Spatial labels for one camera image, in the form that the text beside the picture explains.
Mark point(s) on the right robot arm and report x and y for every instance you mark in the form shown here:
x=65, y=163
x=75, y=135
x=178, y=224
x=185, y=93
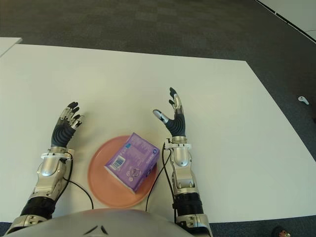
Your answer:
x=184, y=177

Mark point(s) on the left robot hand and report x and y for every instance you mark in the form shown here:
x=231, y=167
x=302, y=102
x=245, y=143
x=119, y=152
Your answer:
x=61, y=134

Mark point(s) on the white neighbouring table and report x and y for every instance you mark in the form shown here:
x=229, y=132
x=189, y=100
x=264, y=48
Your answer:
x=8, y=45

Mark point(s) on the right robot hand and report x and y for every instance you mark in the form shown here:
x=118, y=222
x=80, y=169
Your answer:
x=177, y=126

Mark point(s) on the grey robot torso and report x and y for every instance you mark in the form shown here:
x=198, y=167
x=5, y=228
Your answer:
x=111, y=222

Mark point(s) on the purple tissue paper pack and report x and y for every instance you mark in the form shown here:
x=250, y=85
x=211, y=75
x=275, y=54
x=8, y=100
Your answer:
x=133, y=163

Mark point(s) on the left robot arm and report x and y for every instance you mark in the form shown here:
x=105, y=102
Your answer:
x=47, y=175

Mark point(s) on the white handheld controller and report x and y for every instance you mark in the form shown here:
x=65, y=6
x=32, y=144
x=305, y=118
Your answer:
x=303, y=99

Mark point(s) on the pink round plate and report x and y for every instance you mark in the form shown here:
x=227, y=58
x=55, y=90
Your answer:
x=101, y=182

